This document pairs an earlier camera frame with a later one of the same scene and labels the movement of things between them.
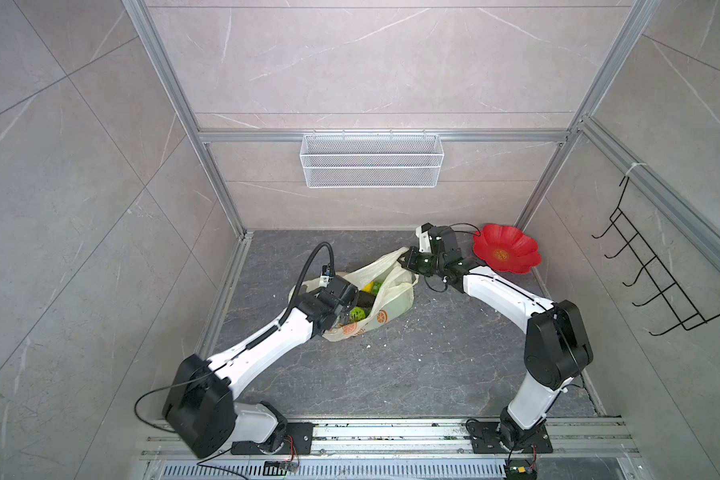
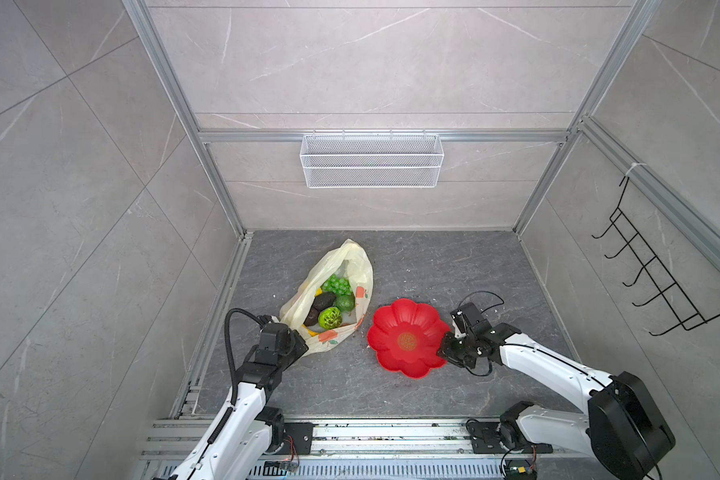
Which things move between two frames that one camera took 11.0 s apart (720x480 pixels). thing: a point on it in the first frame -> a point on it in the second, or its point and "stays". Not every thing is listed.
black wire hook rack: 668,289 stays
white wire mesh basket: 336,161 stays
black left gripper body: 344,312 -> 295,348
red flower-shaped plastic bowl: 507,249 -> 407,337
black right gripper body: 424,263 -> 458,350
